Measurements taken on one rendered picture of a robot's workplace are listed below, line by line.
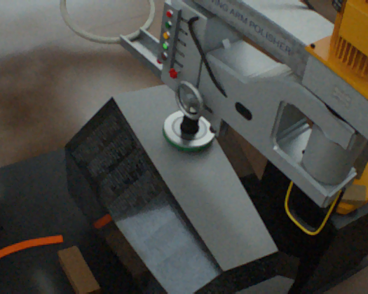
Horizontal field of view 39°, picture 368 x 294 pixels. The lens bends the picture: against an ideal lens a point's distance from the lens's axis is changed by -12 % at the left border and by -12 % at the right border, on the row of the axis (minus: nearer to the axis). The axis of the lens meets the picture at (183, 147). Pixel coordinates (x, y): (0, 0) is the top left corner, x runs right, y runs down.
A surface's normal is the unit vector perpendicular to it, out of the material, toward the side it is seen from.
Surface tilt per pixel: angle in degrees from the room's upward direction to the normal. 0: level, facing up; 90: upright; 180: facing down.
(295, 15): 0
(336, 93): 90
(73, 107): 0
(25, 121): 0
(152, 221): 45
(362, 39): 90
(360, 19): 90
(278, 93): 90
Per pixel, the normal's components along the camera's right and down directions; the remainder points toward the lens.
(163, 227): -0.54, -0.31
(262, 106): -0.76, 0.40
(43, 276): 0.11, -0.69
